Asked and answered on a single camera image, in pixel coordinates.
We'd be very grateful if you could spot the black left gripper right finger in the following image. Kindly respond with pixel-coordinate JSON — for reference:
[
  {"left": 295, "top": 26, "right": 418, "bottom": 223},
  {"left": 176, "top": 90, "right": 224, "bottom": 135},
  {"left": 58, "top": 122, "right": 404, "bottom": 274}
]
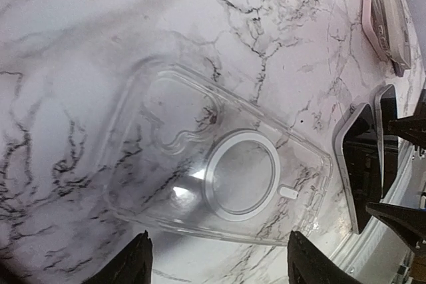
[{"left": 287, "top": 231, "right": 359, "bottom": 284}]

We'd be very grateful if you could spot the black phone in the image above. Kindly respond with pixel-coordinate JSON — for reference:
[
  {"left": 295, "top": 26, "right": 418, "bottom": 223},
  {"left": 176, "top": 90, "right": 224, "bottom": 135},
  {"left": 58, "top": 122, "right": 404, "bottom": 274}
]
[
  {"left": 374, "top": 84, "right": 399, "bottom": 199},
  {"left": 334, "top": 103, "right": 382, "bottom": 234}
]

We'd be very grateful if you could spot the aluminium front rail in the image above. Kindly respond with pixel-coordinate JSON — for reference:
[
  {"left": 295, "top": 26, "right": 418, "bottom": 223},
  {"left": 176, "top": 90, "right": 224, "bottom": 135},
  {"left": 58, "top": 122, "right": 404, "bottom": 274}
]
[{"left": 330, "top": 142, "right": 425, "bottom": 283}]

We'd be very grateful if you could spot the clear magsafe phone case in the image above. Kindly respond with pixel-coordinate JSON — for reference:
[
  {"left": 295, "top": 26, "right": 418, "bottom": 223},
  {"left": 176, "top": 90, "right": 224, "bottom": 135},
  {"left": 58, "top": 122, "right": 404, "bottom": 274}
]
[{"left": 103, "top": 60, "right": 332, "bottom": 246}]

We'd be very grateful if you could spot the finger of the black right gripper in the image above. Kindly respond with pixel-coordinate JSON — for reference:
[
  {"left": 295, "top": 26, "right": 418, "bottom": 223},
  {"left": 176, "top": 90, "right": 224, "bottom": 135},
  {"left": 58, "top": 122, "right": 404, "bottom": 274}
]
[
  {"left": 388, "top": 115, "right": 425, "bottom": 150},
  {"left": 365, "top": 202, "right": 425, "bottom": 251}
]

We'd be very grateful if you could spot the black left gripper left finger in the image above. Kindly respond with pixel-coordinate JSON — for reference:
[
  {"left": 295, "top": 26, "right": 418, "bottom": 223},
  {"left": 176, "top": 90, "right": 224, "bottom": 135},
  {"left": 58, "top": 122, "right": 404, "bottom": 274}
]
[{"left": 91, "top": 231, "right": 153, "bottom": 284}]

